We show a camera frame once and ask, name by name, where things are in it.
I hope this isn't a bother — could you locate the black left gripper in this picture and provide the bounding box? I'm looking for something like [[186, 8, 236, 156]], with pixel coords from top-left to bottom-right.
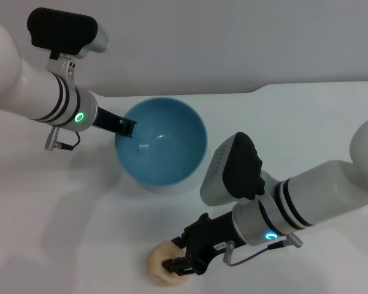
[[91, 106, 138, 138]]

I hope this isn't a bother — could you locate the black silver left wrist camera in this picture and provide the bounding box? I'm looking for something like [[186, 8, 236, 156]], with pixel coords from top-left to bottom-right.
[[26, 7, 110, 61]]

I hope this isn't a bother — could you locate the left arm cable silver plug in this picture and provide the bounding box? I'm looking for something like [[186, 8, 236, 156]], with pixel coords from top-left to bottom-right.
[[43, 126, 81, 152]]

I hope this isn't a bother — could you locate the right arm cable silver plug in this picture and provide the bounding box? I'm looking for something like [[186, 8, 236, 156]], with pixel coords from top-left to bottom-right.
[[222, 233, 304, 267]]

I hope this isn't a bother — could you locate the arm cable silver plug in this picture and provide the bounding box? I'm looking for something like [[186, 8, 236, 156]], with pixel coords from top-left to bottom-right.
[[43, 126, 81, 152], [222, 233, 304, 267]]

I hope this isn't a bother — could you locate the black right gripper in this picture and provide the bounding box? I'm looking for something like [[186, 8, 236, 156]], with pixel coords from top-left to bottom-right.
[[161, 210, 248, 276]]

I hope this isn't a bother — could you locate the blue bowl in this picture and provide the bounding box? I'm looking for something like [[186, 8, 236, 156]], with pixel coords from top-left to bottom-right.
[[113, 96, 209, 196]]

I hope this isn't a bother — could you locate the beige egg yolk pastry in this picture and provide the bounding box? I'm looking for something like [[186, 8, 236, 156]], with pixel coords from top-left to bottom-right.
[[145, 241, 193, 278]]

